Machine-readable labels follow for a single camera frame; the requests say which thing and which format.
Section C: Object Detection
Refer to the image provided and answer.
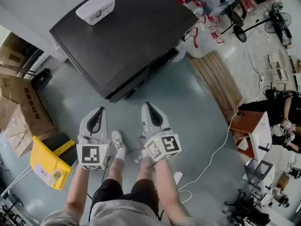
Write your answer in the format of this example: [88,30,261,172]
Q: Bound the black metal rods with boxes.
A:
[0,64,36,74]

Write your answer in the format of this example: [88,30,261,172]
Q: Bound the light wooden rack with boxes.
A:
[267,47,290,82]

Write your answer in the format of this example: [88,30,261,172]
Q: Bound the small black box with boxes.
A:
[32,67,52,91]

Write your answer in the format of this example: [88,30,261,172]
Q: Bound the black bin with yellow lid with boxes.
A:
[30,132,79,190]

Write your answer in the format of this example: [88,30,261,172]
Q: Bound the person's black shorts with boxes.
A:
[90,178,160,215]

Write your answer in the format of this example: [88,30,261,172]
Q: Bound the grey metal pole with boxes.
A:
[0,166,33,197]

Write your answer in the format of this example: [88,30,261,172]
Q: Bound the person's grey t-shirt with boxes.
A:
[40,199,200,226]

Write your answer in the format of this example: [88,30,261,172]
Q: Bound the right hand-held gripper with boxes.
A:
[140,102,183,162]

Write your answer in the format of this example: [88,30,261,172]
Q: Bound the white power strip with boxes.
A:
[173,170,184,186]

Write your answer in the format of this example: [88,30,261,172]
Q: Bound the black office chair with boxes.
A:
[222,188,271,226]

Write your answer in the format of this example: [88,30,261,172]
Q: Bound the white power cable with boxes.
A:
[177,107,239,204]

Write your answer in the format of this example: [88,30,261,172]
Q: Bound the person's left leg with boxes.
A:
[107,158,124,182]

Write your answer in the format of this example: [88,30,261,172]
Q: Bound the black floor fan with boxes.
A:
[232,11,293,44]

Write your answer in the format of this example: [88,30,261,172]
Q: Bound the printed brown cardboard box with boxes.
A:
[0,73,56,136]

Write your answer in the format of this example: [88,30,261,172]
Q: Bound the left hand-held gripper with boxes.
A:
[76,106,111,170]

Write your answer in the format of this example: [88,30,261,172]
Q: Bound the red-brown and white table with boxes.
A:
[229,109,273,162]

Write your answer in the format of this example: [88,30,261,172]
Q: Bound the wooden slat board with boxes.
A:
[187,50,243,123]

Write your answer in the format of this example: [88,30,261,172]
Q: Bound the person's left white shoe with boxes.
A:
[111,130,127,152]

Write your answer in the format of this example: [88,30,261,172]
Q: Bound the person's left white sock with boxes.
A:
[114,148,127,161]

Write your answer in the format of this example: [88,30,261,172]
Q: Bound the person's left forearm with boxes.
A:
[63,166,94,218]

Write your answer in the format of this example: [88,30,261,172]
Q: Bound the glass partition panel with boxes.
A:
[0,31,45,80]

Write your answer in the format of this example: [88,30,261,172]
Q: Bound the clear bags with red ties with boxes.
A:
[175,0,226,57]

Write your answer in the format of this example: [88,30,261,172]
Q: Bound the white stool with black frame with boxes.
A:
[243,159,276,199]

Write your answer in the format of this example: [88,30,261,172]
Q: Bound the plain brown cardboard box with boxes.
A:
[4,104,34,159]
[0,92,19,131]

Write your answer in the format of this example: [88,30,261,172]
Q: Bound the white lidded plastic box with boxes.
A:
[75,0,118,26]

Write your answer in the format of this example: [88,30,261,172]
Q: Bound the person's right forearm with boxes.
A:
[154,159,192,221]

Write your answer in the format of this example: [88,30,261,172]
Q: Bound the clear plastic cup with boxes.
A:
[50,168,64,182]

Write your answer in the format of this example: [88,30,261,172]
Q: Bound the black round stool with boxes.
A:
[221,0,248,35]

